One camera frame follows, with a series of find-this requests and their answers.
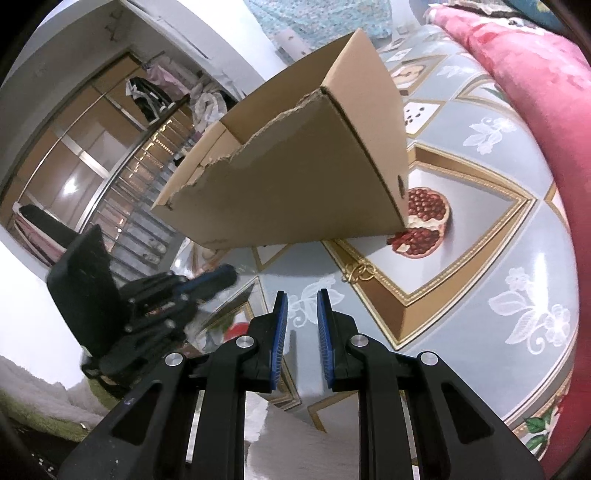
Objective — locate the brown cardboard box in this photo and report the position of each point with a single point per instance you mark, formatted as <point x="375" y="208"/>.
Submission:
<point x="300" y="175"/>

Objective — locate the grey floral tablecloth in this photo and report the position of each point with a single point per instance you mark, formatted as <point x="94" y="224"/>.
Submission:
<point x="461" y="286"/>

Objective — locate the wooden sliding door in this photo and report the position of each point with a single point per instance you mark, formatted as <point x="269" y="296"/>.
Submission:
<point x="69" y="152"/>

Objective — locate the green cloth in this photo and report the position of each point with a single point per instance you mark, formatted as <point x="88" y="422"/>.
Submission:
<point x="27" y="410"/>

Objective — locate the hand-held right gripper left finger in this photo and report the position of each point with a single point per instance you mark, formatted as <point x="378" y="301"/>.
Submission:
<point x="280" y="332"/>

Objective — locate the pink hanging garment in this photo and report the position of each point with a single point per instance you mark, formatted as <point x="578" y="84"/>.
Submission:
<point x="168" y="76"/>

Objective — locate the gold butterfly earring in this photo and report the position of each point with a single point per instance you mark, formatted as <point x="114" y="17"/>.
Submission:
<point x="358" y="273"/>

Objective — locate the white fluffy blanket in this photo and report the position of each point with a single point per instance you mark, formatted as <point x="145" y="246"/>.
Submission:
<point x="41" y="392"/>

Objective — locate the red floral blanket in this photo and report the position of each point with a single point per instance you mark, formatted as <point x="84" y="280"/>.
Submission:
<point x="531" y="69"/>

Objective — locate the teal patterned cloth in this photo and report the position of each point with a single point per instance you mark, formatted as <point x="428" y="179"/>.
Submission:
<point x="323" y="14"/>

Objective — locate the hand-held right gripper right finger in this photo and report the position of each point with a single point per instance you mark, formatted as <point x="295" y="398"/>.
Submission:
<point x="324" y="332"/>

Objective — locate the pink cloth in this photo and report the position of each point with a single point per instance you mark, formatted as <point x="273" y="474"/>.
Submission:
<point x="37" y="242"/>

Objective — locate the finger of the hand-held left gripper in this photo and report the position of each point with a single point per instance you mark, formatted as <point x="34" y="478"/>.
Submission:
<point x="207" y="280"/>
<point x="171" y="316"/>

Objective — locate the black white hanging garment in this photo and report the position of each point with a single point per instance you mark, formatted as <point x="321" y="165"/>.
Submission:
<point x="147" y="99"/>

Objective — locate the metal stair railing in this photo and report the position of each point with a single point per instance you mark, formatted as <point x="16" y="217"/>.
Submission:
<point x="134" y="194"/>

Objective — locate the black padded object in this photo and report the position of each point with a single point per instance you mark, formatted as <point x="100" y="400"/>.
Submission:
<point x="46" y="224"/>

